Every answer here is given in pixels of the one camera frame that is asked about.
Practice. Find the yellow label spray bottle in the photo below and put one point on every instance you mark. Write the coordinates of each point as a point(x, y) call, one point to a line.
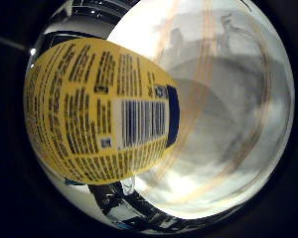
point(99, 112)

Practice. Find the black equipment cart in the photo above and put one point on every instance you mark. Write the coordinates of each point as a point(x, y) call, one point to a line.
point(122, 201)

